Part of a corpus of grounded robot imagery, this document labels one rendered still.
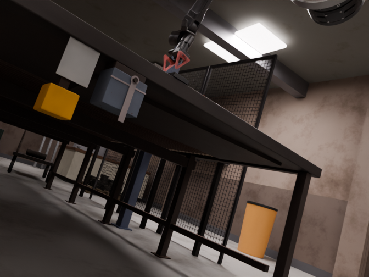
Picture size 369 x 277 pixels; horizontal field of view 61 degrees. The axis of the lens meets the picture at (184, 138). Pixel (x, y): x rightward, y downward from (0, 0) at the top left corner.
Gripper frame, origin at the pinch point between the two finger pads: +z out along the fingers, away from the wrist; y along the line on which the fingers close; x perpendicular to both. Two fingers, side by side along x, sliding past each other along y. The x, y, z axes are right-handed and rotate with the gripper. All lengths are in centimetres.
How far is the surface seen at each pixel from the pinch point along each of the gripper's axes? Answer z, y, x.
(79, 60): 35, 28, -40
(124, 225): 80, -172, 128
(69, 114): 50, 31, -35
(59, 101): 49, 31, -39
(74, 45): 32, 28, -44
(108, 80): 34, 30, -30
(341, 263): -2, -59, 367
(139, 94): 31.5, 30.2, -19.1
